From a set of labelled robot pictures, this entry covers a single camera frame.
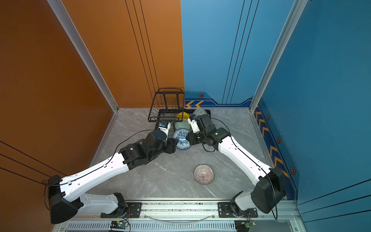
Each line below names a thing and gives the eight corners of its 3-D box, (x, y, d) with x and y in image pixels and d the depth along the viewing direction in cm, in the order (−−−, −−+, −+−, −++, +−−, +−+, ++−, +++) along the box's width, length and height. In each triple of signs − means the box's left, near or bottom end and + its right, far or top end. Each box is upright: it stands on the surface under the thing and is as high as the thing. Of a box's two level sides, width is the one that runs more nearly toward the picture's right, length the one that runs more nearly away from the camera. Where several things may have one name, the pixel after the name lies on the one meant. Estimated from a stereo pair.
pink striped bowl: (194, 184, 83) (194, 182, 79) (193, 168, 90) (193, 164, 85) (213, 184, 83) (214, 181, 79) (212, 168, 89) (213, 164, 85)
